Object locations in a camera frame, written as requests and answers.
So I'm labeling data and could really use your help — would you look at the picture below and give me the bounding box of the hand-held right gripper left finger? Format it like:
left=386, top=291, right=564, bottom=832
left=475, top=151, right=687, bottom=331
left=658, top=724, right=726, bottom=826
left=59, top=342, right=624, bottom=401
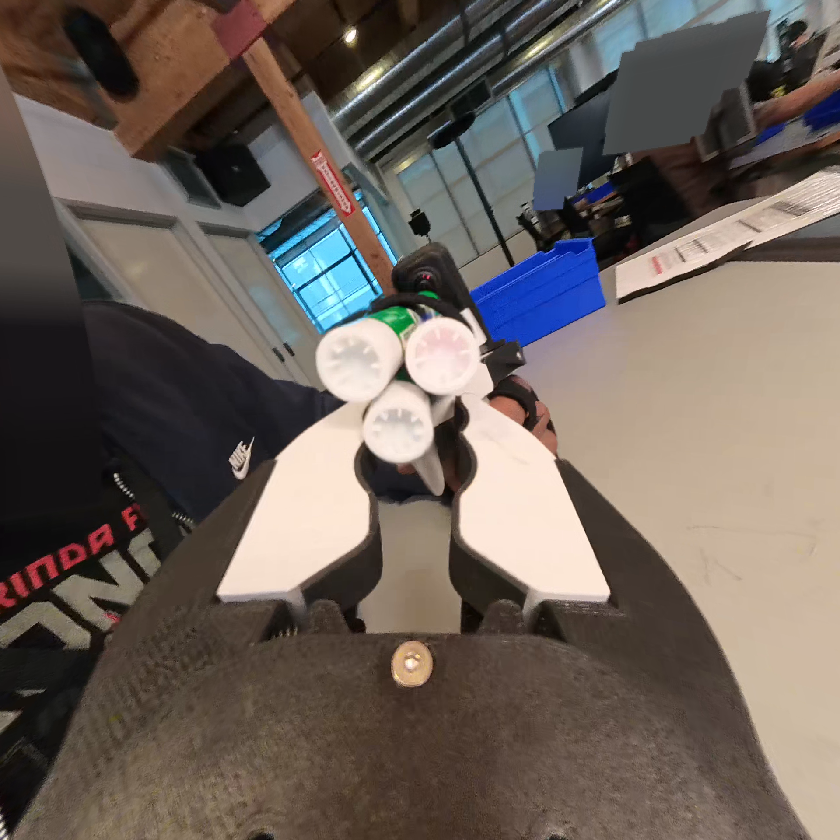
left=217, top=402, right=383, bottom=619

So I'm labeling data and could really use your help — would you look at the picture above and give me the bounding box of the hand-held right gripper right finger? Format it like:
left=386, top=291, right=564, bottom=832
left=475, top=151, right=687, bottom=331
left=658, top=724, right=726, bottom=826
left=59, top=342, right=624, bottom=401
left=449, top=398, right=613, bottom=626

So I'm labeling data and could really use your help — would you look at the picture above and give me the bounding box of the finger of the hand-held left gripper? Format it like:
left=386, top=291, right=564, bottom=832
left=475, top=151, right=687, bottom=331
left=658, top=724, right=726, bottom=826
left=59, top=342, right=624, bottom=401
left=418, top=439, right=459, bottom=498

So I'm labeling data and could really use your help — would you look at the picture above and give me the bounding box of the green dry erase marker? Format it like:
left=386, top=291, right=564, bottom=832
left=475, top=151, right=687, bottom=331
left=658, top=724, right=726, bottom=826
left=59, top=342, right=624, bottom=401
left=361, top=381, right=438, bottom=464
left=315, top=305, right=424, bottom=405

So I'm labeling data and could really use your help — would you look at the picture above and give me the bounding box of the red dry erase marker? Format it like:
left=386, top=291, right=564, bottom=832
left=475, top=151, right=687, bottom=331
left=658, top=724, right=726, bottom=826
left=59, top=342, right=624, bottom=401
left=405, top=313, right=484, bottom=396

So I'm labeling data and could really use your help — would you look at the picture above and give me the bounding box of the blue plastic bin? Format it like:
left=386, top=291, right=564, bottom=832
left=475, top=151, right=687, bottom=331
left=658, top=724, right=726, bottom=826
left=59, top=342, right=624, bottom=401
left=469, top=237, right=610, bottom=350

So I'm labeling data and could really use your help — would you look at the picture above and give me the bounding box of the person's left hand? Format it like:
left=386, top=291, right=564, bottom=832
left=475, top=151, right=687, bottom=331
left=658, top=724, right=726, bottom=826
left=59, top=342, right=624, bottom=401
left=518, top=393, right=560, bottom=452

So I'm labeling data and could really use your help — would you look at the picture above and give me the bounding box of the black ceiling lamp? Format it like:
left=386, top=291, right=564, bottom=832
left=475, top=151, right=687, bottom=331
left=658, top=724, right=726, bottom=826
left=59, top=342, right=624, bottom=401
left=427, top=112, right=477, bottom=149

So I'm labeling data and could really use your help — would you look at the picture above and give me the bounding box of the printed paper sheet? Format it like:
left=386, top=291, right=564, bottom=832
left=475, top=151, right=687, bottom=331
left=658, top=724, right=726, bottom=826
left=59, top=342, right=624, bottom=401
left=613, top=171, right=840, bottom=304

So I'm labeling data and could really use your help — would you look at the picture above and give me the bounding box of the small blue bin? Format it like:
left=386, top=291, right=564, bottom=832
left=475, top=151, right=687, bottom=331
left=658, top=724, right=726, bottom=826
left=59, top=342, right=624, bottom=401
left=755, top=99, right=840, bottom=147

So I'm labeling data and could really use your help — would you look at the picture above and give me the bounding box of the wooden post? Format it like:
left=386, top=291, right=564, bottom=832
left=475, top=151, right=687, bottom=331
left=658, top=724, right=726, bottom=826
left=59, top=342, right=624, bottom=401
left=217, top=0, right=403, bottom=284

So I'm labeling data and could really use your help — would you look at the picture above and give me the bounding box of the silver ventilation duct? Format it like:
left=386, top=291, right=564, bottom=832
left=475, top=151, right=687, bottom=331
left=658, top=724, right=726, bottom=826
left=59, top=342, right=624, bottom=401
left=329, top=0, right=620, bottom=161

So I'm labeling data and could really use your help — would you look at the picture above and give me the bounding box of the black wall speaker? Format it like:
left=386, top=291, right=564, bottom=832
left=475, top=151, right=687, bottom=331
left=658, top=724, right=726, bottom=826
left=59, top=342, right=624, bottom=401
left=196, top=141, right=273, bottom=208

